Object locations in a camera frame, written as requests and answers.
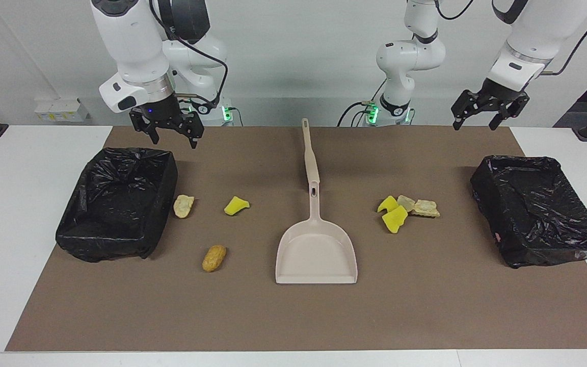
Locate black bag lined bin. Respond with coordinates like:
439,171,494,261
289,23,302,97
56,147,178,263
470,155,587,269

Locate brown peanut shaped bread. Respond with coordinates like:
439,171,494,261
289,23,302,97
202,245,227,273

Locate brown table mat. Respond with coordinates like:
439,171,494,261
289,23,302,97
6,126,587,352

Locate white wall socket box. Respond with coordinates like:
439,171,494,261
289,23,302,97
35,98,90,123

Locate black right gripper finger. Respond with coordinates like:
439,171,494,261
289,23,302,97
129,111,161,145
180,112,205,149

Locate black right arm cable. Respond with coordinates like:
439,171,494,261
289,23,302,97
148,0,229,109

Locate beige brush black bristles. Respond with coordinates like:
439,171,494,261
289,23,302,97
301,118,321,185

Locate beige striped bread piece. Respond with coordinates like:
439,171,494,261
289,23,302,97
412,199,441,218

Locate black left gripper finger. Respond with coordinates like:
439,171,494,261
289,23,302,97
451,90,481,131
488,93,530,130

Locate beige plastic dustpan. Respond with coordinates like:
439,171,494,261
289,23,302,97
275,181,358,284

